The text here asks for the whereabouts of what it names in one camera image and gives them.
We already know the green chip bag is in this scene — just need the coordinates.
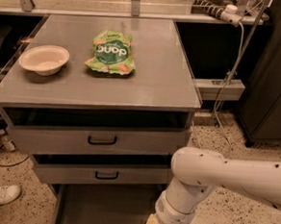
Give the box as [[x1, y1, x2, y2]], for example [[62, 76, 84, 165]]
[[84, 30, 136, 76]]

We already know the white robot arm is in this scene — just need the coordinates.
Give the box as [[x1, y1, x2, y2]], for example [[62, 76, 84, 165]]
[[145, 147, 281, 224]]

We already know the dark cabinet at right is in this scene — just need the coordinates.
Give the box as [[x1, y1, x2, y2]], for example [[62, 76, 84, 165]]
[[235, 0, 281, 147]]

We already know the middle grey drawer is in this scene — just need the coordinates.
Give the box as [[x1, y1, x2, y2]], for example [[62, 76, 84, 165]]
[[34, 154, 173, 185]]

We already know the grey drawer cabinet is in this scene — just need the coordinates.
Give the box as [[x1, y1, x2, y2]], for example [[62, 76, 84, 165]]
[[0, 8, 209, 224]]

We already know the grey metal beam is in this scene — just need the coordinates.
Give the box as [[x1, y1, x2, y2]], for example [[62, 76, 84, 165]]
[[194, 78, 245, 101]]

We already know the top grey drawer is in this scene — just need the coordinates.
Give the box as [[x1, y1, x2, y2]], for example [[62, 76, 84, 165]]
[[6, 108, 192, 155]]

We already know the white cable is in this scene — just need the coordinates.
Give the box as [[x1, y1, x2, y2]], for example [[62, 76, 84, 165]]
[[189, 17, 247, 161]]

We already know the bottom grey drawer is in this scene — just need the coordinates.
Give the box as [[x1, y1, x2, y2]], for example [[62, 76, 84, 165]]
[[52, 184, 166, 224]]

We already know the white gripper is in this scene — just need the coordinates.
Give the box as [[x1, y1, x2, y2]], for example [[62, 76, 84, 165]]
[[145, 191, 195, 224]]

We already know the grey drawer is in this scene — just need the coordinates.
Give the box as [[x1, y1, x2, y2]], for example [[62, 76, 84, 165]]
[[34, 154, 173, 185], [6, 108, 192, 155], [52, 184, 166, 224]]

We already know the white paper bowl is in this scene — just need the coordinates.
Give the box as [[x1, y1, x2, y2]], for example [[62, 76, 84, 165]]
[[18, 45, 69, 76]]

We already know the white power strip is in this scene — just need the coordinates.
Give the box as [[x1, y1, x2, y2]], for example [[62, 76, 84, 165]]
[[193, 0, 242, 27]]

